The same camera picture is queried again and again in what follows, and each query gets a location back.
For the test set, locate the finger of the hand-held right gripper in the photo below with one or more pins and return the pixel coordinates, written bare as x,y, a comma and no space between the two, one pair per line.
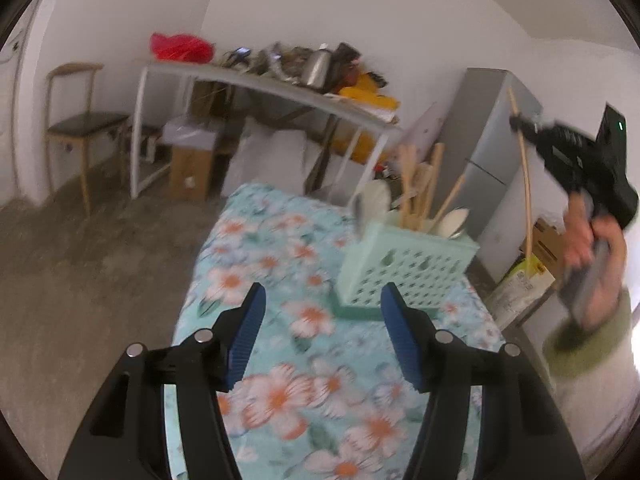
532,124
532,139

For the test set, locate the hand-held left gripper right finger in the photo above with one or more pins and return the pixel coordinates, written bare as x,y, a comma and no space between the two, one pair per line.
402,335

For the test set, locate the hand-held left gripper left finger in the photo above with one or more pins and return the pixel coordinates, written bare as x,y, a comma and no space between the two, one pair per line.
247,330

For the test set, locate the green perforated utensil basket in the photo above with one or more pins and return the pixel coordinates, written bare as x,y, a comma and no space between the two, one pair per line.
410,270

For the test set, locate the white rice paddle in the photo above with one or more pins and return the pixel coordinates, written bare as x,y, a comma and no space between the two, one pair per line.
375,200

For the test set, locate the person's right forearm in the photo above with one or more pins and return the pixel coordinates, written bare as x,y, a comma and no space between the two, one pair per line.
590,345

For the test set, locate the person's right hand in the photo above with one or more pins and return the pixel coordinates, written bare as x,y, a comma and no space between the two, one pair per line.
615,260

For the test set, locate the silver refrigerator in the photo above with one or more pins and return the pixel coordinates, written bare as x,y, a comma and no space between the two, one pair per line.
495,160

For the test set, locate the floral blanket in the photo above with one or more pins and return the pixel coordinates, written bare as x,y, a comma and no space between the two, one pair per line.
300,360

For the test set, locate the open brown cardboard box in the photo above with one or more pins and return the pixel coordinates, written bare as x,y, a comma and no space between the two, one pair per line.
545,242

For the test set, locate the pink board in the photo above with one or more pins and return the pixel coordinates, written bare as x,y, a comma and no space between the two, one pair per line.
425,135

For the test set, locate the orange plastic bag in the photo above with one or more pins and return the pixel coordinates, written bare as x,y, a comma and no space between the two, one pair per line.
360,142

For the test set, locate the person's torso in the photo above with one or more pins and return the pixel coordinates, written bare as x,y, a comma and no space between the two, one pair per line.
605,420

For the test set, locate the steel electric kettle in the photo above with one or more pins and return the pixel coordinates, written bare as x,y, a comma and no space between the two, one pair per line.
317,67

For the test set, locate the white table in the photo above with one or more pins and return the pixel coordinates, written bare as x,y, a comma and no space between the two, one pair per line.
250,82

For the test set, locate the wooden chair dark seat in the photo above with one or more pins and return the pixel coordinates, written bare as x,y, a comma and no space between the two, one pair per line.
85,122

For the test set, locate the red plastic bag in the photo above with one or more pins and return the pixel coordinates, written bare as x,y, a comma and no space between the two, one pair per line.
180,47

